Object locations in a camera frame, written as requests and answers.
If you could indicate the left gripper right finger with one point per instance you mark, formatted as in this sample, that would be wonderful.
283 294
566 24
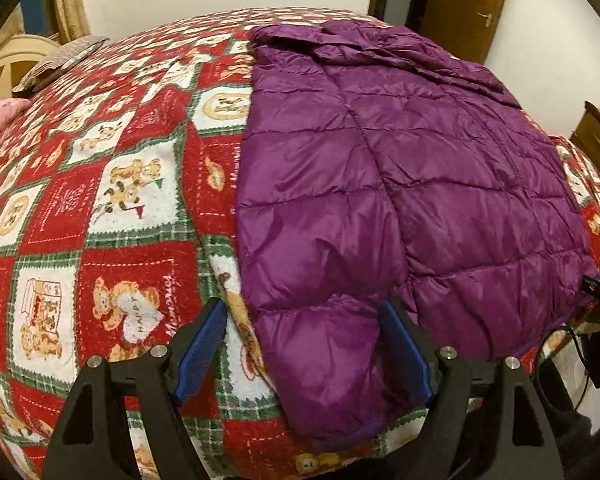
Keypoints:
484 419

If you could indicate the beige patterned curtain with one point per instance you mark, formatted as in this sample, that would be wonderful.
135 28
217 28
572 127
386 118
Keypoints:
71 19

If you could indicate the window with blue pane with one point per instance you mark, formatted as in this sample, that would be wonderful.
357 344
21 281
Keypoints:
39 17

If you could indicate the beige wooden headboard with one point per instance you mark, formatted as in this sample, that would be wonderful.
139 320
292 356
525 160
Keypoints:
18 55

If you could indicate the brass door handle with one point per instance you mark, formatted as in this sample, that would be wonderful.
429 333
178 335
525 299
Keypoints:
487 18

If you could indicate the striped pillow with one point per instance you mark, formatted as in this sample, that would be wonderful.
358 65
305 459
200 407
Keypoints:
58 63

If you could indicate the purple hooded down jacket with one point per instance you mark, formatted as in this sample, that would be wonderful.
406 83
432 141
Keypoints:
375 166

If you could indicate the red patchwork bear quilt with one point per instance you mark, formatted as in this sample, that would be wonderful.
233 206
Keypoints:
118 224

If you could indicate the brown wooden door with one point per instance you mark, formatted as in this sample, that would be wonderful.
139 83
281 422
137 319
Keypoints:
455 26

